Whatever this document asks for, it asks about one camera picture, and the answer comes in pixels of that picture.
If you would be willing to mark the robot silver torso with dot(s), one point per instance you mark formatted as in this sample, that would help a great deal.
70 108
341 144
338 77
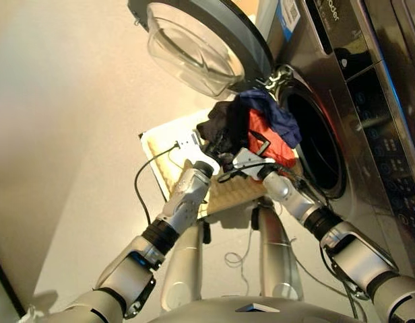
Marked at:
248 311

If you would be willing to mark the clear crumpled plastic film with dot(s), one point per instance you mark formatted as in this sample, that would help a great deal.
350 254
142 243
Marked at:
34 311

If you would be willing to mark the black garment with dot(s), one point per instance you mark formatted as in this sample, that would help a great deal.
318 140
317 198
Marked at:
224 128

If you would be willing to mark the navy blue garment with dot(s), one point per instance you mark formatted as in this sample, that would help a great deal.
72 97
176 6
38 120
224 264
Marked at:
281 124

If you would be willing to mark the blue and white machine sticker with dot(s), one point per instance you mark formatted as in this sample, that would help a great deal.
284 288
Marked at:
288 17

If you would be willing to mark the metal door hinge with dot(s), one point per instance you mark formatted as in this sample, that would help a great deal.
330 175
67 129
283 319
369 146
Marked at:
278 77

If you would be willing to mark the grey washing machine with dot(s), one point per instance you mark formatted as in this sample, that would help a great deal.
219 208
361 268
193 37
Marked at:
379 134

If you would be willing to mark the black-edged grey panel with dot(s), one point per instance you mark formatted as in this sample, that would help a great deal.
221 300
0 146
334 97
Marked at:
5 286

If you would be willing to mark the round washing machine door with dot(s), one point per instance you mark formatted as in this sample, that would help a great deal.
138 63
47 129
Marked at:
200 43

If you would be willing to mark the pale woven basket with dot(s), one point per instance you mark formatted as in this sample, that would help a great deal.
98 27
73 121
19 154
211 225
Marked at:
234 195

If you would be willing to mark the red garment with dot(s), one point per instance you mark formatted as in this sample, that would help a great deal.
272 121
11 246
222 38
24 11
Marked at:
278 148

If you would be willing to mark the robot silver leg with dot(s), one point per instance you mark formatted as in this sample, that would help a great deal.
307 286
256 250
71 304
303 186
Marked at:
278 255
182 269

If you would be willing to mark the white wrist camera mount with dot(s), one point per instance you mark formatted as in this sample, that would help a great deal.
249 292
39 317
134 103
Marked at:
251 159
190 151

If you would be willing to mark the basket trolley with black wheels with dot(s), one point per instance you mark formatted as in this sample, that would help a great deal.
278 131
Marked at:
206 233

